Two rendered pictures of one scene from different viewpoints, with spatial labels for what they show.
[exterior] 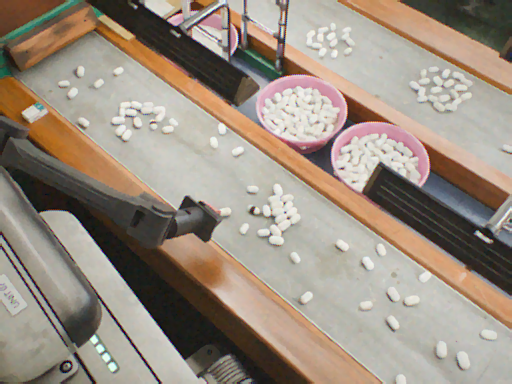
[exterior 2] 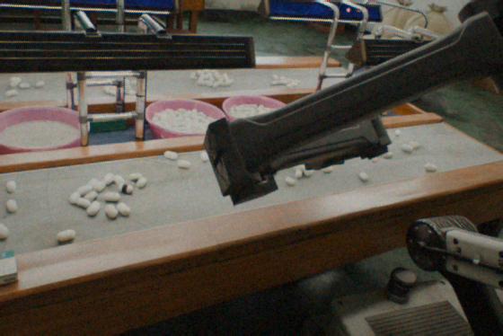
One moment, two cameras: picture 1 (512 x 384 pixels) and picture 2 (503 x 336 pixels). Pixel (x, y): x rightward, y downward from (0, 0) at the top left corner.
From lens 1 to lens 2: 136 cm
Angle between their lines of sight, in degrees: 58
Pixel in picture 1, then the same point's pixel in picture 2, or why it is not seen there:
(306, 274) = (341, 172)
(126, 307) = not seen: outside the picture
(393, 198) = (378, 53)
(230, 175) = not seen: hidden behind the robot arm
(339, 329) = (389, 175)
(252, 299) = (366, 195)
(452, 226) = (406, 47)
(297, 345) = (407, 190)
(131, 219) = (375, 130)
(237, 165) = not seen: hidden behind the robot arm
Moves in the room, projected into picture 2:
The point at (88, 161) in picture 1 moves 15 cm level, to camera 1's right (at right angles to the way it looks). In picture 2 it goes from (144, 243) to (180, 205)
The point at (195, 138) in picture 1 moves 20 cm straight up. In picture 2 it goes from (165, 173) to (171, 104)
